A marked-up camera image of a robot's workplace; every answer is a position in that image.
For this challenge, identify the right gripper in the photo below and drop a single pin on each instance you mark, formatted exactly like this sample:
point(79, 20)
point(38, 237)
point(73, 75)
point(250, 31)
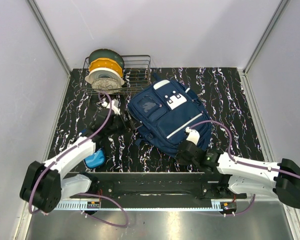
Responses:
point(181, 160)

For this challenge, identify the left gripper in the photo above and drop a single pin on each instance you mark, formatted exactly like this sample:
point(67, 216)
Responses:
point(132, 124)

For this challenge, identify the navy blue student backpack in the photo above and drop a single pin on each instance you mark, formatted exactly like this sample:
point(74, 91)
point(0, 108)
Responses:
point(164, 110)

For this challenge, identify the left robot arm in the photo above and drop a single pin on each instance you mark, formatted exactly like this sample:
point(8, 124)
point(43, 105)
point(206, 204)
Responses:
point(44, 184)

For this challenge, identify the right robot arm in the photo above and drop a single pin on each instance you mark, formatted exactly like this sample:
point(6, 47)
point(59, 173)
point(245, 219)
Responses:
point(280, 180)

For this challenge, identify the blue dinosaur pencil case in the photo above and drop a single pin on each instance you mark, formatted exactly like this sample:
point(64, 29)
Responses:
point(97, 159)

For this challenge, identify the grey speckled plate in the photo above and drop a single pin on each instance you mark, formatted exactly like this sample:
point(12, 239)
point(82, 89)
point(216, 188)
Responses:
point(108, 85)

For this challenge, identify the white plate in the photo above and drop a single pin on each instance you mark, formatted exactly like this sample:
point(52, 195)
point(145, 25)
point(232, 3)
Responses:
point(103, 72)

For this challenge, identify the yellow plate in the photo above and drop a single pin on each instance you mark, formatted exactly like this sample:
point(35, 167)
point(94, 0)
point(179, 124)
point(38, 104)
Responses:
point(108, 63)

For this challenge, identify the dark green plate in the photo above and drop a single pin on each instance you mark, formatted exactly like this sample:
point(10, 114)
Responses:
point(106, 53)

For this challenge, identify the wire dish rack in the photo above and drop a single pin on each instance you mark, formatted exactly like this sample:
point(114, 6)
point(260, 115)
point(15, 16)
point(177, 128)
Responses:
point(136, 76)

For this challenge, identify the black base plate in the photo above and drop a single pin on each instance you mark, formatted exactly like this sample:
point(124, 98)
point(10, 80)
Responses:
point(160, 191)

